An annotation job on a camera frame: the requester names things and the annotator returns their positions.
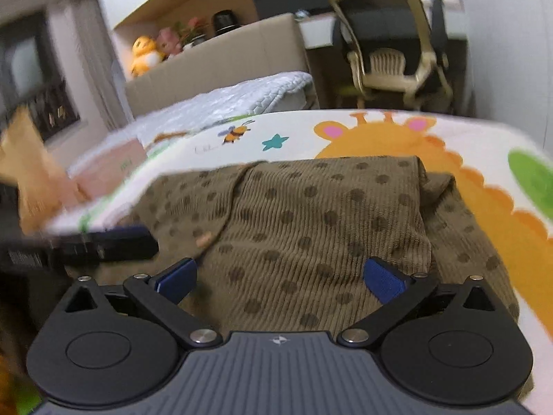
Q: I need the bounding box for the potted plant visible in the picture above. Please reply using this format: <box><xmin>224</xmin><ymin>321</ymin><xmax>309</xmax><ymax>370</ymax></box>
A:
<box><xmin>173</xmin><ymin>17</ymin><xmax>212</xmax><ymax>51</ymax></box>

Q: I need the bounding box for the yellow plush toy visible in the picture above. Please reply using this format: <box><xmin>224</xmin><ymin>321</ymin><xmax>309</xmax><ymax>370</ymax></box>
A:
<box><xmin>130</xmin><ymin>37</ymin><xmax>167</xmax><ymax>79</ymax></box>

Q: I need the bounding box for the tan dotted corduroy garment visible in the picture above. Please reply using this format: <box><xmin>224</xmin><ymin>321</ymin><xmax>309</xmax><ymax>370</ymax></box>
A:
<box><xmin>91</xmin><ymin>156</ymin><xmax>522</xmax><ymax>339</ymax></box>

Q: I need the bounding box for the pink plush toy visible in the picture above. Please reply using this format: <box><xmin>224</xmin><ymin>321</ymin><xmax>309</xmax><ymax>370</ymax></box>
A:
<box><xmin>156</xmin><ymin>28</ymin><xmax>185</xmax><ymax>59</ymax></box>

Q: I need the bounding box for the white desk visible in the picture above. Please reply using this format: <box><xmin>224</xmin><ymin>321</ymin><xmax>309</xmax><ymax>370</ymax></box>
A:
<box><xmin>299</xmin><ymin>12</ymin><xmax>469</xmax><ymax>49</ymax></box>

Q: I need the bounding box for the beige tote bag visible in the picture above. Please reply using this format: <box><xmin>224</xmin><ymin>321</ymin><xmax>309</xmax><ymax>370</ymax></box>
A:
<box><xmin>0</xmin><ymin>107</ymin><xmax>84</xmax><ymax>235</ymax></box>

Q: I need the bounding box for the grey curtain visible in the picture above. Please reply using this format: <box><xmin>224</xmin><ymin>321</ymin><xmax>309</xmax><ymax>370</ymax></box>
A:
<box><xmin>47</xmin><ymin>0</ymin><xmax>135</xmax><ymax>131</ymax></box>

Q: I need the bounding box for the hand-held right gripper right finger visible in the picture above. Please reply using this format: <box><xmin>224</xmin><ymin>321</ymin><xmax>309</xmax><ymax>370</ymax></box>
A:
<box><xmin>336</xmin><ymin>257</ymin><xmax>497</xmax><ymax>349</ymax></box>

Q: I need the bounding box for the beige mesh office chair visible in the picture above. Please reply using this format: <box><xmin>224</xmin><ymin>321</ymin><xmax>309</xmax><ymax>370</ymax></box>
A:
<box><xmin>327</xmin><ymin>0</ymin><xmax>455</xmax><ymax>111</ymax></box>

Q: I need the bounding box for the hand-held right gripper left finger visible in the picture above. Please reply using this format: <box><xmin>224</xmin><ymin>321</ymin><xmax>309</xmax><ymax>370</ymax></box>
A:
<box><xmin>65</xmin><ymin>258</ymin><xmax>222</xmax><ymax>350</ymax></box>

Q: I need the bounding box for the pink gift box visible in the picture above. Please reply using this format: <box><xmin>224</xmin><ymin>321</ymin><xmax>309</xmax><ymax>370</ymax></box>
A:
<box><xmin>71</xmin><ymin>139</ymin><xmax>148</xmax><ymax>202</ymax></box>

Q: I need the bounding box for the beige padded headboard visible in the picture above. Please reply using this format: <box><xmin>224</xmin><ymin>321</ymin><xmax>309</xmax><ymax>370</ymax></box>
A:
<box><xmin>125</xmin><ymin>13</ymin><xmax>321</xmax><ymax>118</ymax></box>

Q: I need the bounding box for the white wardrobe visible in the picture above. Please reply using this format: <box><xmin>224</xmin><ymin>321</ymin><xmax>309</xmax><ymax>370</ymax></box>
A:
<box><xmin>410</xmin><ymin>0</ymin><xmax>553</xmax><ymax>156</ymax></box>

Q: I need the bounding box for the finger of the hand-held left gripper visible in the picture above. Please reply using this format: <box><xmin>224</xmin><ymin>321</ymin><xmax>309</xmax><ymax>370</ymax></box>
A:
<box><xmin>82</xmin><ymin>224</ymin><xmax>150</xmax><ymax>239</ymax></box>
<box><xmin>54</xmin><ymin>234</ymin><xmax>159</xmax><ymax>265</ymax></box>

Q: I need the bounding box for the window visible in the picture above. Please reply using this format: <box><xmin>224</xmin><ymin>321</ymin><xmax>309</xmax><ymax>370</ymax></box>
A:
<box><xmin>0</xmin><ymin>34</ymin><xmax>83</xmax><ymax>144</ymax></box>

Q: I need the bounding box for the cartoon printed mat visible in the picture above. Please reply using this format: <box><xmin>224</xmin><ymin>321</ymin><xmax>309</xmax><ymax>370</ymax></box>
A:
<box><xmin>45</xmin><ymin>109</ymin><xmax>553</xmax><ymax>415</ymax></box>

